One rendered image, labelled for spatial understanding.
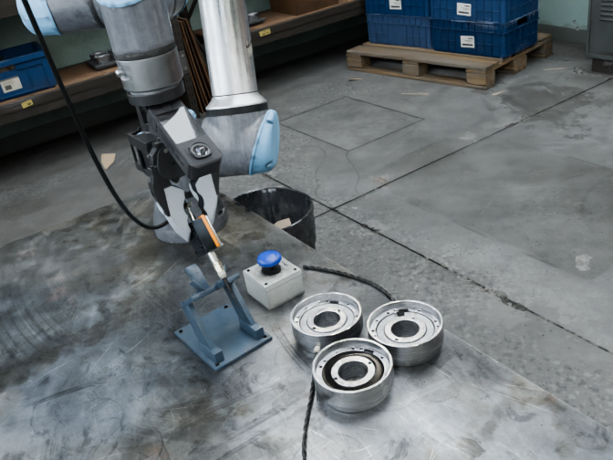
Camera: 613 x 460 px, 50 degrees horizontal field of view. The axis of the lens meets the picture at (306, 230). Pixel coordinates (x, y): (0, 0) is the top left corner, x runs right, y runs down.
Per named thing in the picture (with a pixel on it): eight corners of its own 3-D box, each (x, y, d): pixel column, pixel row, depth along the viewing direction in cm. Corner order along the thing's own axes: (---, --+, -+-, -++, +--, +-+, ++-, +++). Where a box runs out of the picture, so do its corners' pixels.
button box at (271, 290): (306, 291, 109) (301, 266, 106) (269, 310, 106) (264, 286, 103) (279, 273, 115) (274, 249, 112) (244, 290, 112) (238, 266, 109)
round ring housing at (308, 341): (306, 310, 104) (302, 289, 102) (370, 315, 101) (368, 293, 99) (285, 355, 96) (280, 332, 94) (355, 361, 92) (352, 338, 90)
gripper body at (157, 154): (184, 154, 94) (163, 72, 88) (215, 170, 88) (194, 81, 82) (136, 174, 90) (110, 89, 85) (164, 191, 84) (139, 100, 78)
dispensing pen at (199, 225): (234, 309, 88) (177, 198, 89) (225, 313, 92) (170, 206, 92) (248, 302, 89) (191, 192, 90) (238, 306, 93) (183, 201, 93)
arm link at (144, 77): (187, 47, 80) (125, 66, 76) (195, 84, 82) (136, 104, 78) (159, 40, 85) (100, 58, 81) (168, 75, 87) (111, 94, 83)
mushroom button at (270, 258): (290, 279, 108) (285, 254, 105) (269, 290, 106) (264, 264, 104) (276, 270, 111) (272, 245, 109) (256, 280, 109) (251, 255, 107)
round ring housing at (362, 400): (370, 427, 81) (367, 402, 79) (300, 401, 87) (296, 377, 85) (409, 373, 88) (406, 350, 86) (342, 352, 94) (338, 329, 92)
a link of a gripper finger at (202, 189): (208, 211, 98) (187, 157, 93) (229, 224, 93) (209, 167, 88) (191, 222, 96) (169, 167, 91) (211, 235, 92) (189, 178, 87)
